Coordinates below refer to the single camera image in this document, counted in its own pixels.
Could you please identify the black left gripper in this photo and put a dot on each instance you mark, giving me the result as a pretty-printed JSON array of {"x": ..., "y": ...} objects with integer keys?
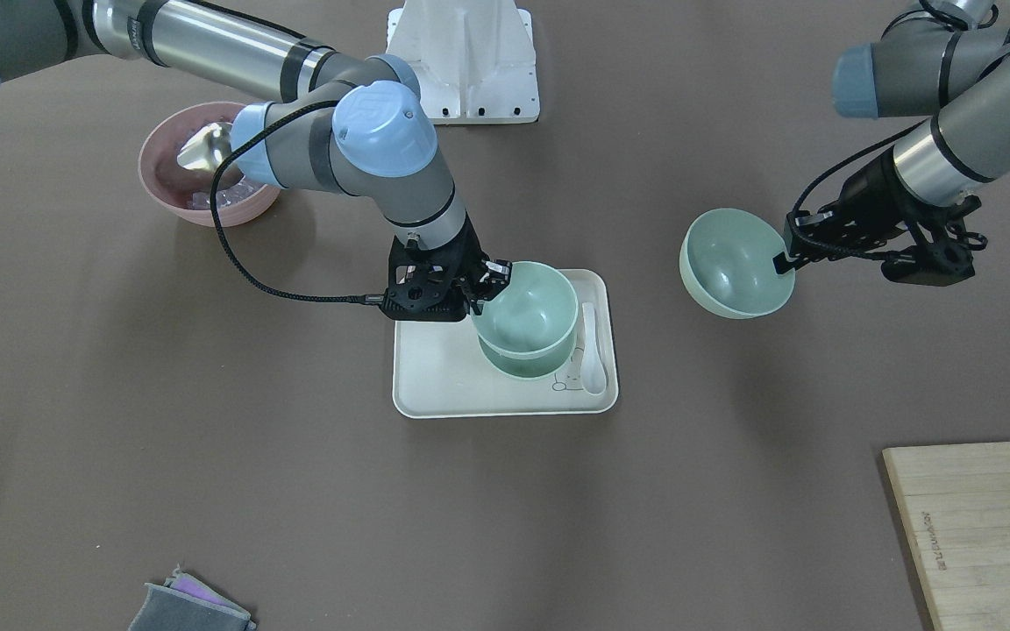
[{"x": 875, "y": 196}]

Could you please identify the white ceramic spoon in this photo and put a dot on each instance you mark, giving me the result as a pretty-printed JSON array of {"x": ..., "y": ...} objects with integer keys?
[{"x": 592, "y": 372}]

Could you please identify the green bowl robot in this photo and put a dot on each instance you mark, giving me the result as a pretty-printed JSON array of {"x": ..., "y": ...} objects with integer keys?
[
  {"x": 533, "y": 316},
  {"x": 726, "y": 262}
]

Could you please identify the wooden cutting board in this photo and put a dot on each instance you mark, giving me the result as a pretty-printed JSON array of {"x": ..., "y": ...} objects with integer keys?
[{"x": 954, "y": 507}]

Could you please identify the grey folded cloth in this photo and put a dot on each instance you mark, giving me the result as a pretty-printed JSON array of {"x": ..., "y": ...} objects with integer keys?
[{"x": 185, "y": 602}]

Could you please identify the cream rabbit serving tray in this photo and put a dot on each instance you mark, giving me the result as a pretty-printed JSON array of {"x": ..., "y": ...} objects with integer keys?
[{"x": 439, "y": 370}]

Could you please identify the green bowl on tray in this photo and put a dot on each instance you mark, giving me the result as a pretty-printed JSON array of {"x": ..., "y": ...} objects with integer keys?
[{"x": 527, "y": 369}]

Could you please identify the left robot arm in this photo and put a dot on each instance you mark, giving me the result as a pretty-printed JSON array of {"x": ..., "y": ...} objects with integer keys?
[{"x": 938, "y": 60}]

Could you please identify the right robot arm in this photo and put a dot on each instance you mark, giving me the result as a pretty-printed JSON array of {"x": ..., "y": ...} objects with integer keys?
[{"x": 324, "y": 121}]

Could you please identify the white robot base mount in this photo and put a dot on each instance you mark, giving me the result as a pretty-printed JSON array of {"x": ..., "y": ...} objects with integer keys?
[{"x": 476, "y": 61}]

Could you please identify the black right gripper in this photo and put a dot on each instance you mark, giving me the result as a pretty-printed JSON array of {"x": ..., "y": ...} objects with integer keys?
[{"x": 471, "y": 256}]

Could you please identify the metal ice scoop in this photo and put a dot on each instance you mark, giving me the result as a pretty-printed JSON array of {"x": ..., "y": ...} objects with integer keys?
[{"x": 206, "y": 150}]

